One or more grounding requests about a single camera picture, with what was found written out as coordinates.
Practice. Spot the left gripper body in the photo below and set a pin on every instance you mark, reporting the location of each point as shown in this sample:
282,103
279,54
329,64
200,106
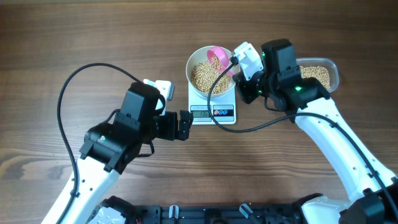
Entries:
165,126

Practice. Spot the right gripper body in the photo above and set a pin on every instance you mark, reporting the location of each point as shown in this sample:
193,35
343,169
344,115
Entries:
250,89

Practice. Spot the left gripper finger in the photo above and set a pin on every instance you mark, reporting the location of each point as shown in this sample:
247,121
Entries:
183,133
186,119

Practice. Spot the pile of yellow soybeans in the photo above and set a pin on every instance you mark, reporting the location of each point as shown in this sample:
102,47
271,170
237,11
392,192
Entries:
204,75

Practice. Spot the pink plastic measuring scoop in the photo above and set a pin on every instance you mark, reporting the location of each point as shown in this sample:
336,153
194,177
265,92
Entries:
218,57

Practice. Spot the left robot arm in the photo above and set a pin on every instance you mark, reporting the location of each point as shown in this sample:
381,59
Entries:
109,147

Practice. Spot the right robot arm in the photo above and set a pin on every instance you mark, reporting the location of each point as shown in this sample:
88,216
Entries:
371,187

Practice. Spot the white digital kitchen scale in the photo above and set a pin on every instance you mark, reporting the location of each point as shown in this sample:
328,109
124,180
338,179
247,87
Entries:
223,108

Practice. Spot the white round bowl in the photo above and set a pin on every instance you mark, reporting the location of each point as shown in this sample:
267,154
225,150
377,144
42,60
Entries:
199,56

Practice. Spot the clear plastic container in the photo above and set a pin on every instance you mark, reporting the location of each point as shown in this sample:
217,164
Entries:
332,71

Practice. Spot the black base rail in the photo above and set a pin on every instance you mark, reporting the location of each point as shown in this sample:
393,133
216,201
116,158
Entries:
266,214

